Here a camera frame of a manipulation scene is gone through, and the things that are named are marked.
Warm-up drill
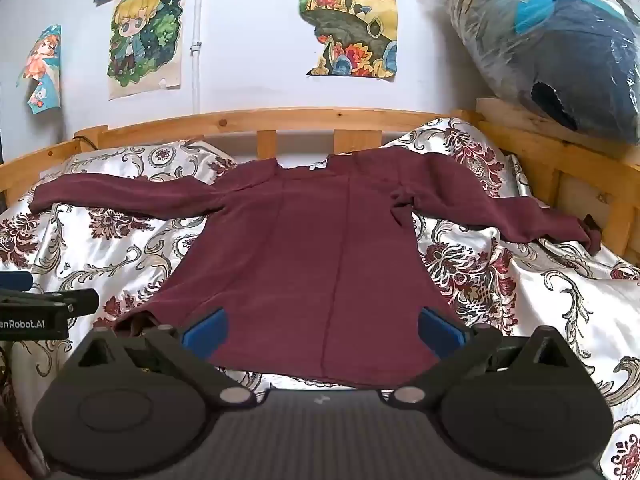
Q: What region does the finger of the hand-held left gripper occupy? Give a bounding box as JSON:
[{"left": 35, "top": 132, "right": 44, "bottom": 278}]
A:
[{"left": 0, "top": 287, "right": 100, "bottom": 317}]

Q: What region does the clear plastic bag with blue bedding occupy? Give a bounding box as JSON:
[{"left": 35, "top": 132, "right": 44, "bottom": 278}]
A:
[{"left": 409, "top": 0, "right": 640, "bottom": 147}]

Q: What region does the white wall pipe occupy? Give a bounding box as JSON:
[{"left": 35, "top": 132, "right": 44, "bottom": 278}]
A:
[{"left": 191, "top": 0, "right": 207, "bottom": 114}]

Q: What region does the small curled cartoon wall poster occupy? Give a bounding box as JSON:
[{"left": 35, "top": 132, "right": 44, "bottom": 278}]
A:
[{"left": 17, "top": 24, "right": 64, "bottom": 114}]

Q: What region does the wooden bed frame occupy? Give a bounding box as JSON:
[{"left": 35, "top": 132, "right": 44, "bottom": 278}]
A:
[{"left": 0, "top": 97, "right": 640, "bottom": 261}]

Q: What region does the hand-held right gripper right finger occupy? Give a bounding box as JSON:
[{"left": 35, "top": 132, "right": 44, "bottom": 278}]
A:
[{"left": 391, "top": 306, "right": 582, "bottom": 409}]

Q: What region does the blond cartoon figure wall poster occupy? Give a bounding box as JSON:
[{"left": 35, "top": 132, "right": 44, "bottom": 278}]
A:
[{"left": 107, "top": 0, "right": 187, "bottom": 101}]

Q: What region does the colourful landscape wall poster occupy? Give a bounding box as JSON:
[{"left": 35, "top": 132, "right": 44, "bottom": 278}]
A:
[{"left": 298, "top": 0, "right": 400, "bottom": 81}]

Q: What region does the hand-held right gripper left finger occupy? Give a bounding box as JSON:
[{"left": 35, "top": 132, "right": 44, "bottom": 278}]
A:
[{"left": 75, "top": 307, "right": 257, "bottom": 409}]

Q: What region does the white floral satin blanket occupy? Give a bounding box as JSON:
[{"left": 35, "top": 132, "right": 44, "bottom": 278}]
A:
[{"left": 0, "top": 117, "right": 640, "bottom": 480}]

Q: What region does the maroon long-sleeve sweater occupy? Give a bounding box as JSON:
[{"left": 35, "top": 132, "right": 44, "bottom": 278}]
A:
[{"left": 29, "top": 146, "right": 606, "bottom": 392}]

